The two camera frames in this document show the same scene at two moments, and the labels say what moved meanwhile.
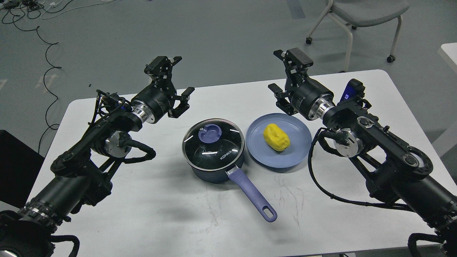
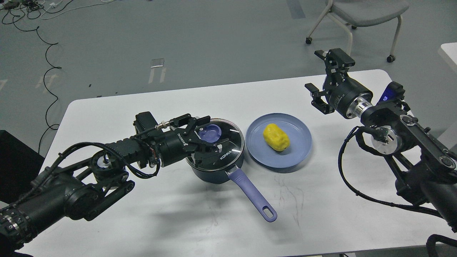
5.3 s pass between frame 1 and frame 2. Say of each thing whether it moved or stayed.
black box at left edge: stayed
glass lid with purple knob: stayed
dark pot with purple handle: stayed
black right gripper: moved
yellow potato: stayed
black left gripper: moved
